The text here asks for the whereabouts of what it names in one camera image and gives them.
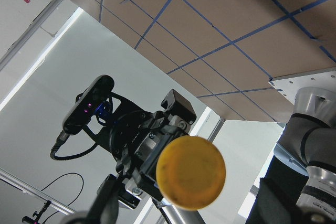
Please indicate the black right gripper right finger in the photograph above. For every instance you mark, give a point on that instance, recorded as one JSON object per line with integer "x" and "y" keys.
{"x": 276, "y": 207}

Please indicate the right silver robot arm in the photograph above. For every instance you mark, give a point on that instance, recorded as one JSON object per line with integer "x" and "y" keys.
{"x": 307, "y": 146}

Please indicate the yellow push button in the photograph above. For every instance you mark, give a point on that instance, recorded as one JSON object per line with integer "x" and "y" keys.
{"x": 190, "y": 172}

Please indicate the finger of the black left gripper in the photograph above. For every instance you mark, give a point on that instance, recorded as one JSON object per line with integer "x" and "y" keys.
{"x": 129, "y": 195}

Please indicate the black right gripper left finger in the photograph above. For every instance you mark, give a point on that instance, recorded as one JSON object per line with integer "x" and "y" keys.
{"x": 105, "y": 207}

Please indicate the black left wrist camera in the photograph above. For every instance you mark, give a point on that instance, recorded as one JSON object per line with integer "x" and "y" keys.
{"x": 93, "y": 96}

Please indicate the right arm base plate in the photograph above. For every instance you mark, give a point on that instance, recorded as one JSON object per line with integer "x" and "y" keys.
{"x": 289, "y": 85}

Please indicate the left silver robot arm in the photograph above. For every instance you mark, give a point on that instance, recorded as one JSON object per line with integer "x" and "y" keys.
{"x": 178, "y": 211}

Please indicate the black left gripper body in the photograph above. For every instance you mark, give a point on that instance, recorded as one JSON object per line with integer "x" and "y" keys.
{"x": 137, "y": 137}

